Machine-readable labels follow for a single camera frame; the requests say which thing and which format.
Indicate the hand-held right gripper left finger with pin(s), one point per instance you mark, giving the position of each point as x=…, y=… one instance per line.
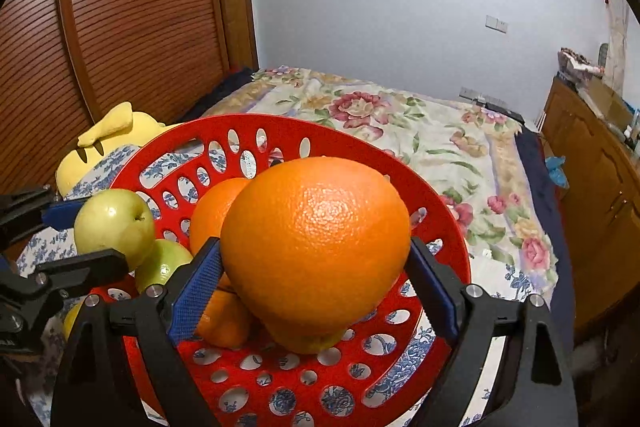
x=197, y=292

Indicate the bright green apple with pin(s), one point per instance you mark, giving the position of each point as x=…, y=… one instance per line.
x=160, y=264

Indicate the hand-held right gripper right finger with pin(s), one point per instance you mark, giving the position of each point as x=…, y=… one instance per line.
x=432, y=289

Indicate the pile of clothes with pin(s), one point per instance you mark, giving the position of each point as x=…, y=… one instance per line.
x=577, y=62

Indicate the wooden side cabinet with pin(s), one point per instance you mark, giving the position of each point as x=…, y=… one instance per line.
x=595, y=207

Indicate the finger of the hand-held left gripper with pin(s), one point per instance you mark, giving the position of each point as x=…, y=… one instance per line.
x=62, y=213
x=85, y=269

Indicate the blue floral tablecloth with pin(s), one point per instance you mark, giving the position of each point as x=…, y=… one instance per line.
x=107, y=169

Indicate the cream lace curtain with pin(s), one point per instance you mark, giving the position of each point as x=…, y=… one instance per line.
x=617, y=32

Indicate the small mandarin orange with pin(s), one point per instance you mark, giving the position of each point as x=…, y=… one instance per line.
x=225, y=319

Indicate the blue plastic bag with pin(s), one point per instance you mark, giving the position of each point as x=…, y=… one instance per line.
x=557, y=172

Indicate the pink floral bed sheet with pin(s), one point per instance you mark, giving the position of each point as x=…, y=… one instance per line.
x=400, y=132

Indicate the dark cloth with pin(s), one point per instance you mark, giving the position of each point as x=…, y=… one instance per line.
x=225, y=89

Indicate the white wall switch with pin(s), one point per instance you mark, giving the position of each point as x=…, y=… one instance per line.
x=496, y=23

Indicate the navy bed cover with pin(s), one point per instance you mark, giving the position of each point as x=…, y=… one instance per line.
x=542, y=227

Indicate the cardboard box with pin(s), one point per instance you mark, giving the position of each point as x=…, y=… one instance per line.
x=605, y=99

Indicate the large oblong orange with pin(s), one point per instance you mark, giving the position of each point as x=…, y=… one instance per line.
x=315, y=247

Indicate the large round orange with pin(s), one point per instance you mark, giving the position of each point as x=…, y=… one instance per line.
x=215, y=212

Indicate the small grey fan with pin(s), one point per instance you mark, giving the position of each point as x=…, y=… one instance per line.
x=603, y=57

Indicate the pale green apple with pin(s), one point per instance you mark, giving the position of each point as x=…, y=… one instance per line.
x=115, y=227

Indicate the red perforated plastic basket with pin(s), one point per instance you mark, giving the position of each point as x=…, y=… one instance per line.
x=310, y=139

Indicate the yellow plush toy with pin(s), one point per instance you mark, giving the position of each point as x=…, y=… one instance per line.
x=115, y=127

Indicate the yellow lemon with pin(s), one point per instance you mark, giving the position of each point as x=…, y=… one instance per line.
x=74, y=319

